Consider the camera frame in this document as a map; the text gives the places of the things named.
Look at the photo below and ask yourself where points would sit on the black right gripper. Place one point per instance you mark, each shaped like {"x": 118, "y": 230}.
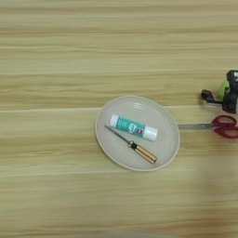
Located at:
{"x": 231, "y": 102}

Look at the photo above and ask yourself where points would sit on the small green block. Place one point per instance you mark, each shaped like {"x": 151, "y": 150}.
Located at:
{"x": 222, "y": 89}

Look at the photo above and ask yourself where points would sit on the green white glue stick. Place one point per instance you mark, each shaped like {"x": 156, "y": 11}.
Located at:
{"x": 130, "y": 126}

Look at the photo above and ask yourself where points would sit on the black box with white label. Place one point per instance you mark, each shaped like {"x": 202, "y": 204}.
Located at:
{"x": 232, "y": 77}

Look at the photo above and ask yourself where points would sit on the round beige plate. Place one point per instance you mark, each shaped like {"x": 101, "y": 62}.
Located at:
{"x": 164, "y": 145}

